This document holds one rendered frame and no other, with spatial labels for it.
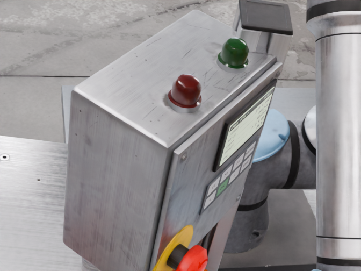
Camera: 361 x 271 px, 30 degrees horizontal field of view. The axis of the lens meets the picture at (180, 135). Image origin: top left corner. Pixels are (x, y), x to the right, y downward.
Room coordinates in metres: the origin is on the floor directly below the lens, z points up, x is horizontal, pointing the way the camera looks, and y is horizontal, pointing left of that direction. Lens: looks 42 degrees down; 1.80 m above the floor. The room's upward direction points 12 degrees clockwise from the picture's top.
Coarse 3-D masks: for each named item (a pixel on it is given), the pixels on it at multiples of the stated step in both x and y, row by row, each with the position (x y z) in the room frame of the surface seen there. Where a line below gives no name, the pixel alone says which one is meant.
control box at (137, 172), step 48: (144, 48) 0.46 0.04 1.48; (192, 48) 0.47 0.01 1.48; (96, 96) 0.38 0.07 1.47; (144, 96) 0.40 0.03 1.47; (240, 96) 0.43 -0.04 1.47; (96, 144) 0.37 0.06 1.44; (144, 144) 0.35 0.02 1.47; (192, 144) 0.36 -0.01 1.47; (96, 192) 0.37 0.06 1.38; (144, 192) 0.35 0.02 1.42; (192, 192) 0.38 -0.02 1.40; (240, 192) 0.48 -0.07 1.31; (96, 240) 0.37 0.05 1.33; (144, 240) 0.35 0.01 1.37; (192, 240) 0.40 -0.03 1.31
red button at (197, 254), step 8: (176, 248) 0.37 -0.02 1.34; (184, 248) 0.37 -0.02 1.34; (192, 248) 0.37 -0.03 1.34; (200, 248) 0.37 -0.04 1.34; (176, 256) 0.36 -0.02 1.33; (184, 256) 0.36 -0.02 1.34; (192, 256) 0.36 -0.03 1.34; (200, 256) 0.36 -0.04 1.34; (168, 264) 0.36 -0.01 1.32; (176, 264) 0.36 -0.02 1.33; (184, 264) 0.35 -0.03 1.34; (192, 264) 0.35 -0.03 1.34; (200, 264) 0.36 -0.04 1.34
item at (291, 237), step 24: (288, 192) 0.93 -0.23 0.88; (288, 216) 0.86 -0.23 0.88; (312, 216) 0.87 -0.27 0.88; (264, 240) 0.79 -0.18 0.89; (288, 240) 0.80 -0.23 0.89; (312, 240) 0.81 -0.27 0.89; (240, 264) 0.72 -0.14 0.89; (264, 264) 0.73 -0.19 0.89; (288, 264) 0.74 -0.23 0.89; (312, 264) 0.75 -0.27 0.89
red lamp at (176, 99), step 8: (176, 80) 0.40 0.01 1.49; (184, 80) 0.40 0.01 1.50; (192, 80) 0.40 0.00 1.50; (176, 88) 0.39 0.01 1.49; (184, 88) 0.39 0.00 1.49; (192, 88) 0.39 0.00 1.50; (200, 88) 0.40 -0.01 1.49; (168, 96) 0.40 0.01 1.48; (176, 96) 0.39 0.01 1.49; (184, 96) 0.39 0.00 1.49; (192, 96) 0.39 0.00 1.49; (200, 96) 0.40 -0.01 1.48; (168, 104) 0.39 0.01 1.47; (176, 104) 0.39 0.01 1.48; (184, 104) 0.39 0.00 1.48; (192, 104) 0.39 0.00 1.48; (200, 104) 0.40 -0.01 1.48; (184, 112) 0.39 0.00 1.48
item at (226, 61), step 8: (232, 40) 0.46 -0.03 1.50; (240, 40) 0.46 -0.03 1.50; (224, 48) 0.46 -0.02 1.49; (232, 48) 0.45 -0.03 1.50; (240, 48) 0.45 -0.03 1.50; (248, 48) 0.46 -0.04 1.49; (224, 56) 0.45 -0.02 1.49; (232, 56) 0.45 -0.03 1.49; (240, 56) 0.45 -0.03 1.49; (224, 64) 0.45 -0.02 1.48; (232, 64) 0.45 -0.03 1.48; (240, 64) 0.45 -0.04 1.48; (232, 72) 0.45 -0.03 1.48; (240, 72) 0.45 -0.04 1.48
